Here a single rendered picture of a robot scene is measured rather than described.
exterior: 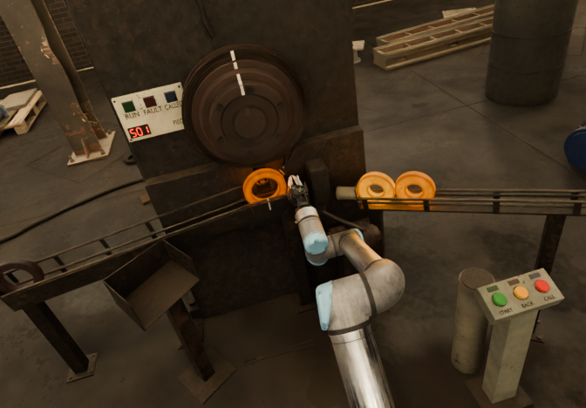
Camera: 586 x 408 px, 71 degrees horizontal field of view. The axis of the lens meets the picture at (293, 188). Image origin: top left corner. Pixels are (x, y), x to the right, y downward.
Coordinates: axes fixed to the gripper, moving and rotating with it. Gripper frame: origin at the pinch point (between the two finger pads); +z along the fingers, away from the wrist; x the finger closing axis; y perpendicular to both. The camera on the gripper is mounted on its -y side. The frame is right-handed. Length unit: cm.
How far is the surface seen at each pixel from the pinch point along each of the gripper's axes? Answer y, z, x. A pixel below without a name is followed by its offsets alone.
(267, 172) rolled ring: 9.0, -0.3, 10.2
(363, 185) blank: 2.6, -14.9, -26.5
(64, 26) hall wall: -193, 573, 236
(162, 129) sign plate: 29, 18, 46
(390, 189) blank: 3.7, -21.3, -35.6
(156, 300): -5, -36, 63
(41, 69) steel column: -63, 241, 167
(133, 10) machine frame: 69, 33, 41
